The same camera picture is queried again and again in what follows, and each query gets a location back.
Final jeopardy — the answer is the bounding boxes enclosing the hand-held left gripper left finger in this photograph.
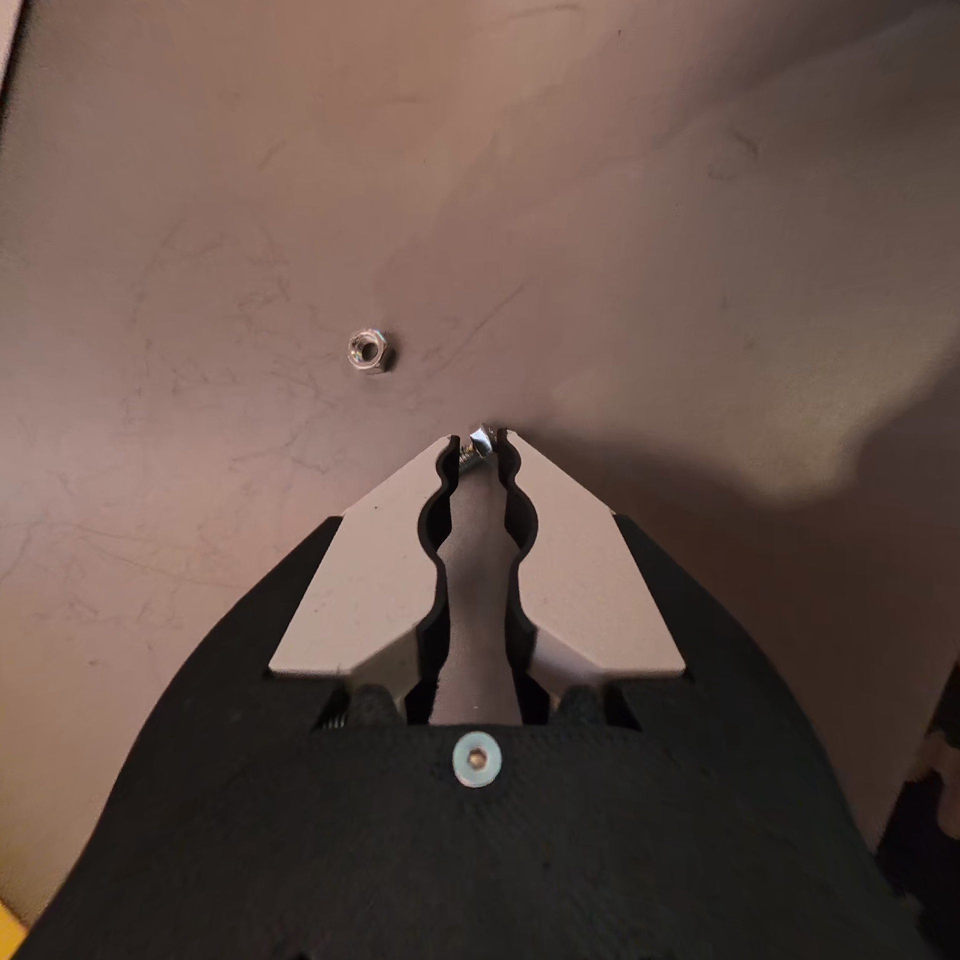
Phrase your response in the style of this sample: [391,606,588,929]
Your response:
[267,433,462,727]

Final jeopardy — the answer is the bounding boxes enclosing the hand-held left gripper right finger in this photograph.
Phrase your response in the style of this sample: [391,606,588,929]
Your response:
[495,428,689,727]

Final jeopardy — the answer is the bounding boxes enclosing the silver hex bolt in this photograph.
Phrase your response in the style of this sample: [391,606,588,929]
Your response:
[461,422,498,474]

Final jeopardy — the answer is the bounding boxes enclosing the yellow plastic bin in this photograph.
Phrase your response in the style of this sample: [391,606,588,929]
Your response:
[0,896,31,960]

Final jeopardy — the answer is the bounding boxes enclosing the silver hex nut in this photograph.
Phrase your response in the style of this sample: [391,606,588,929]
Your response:
[347,325,396,375]

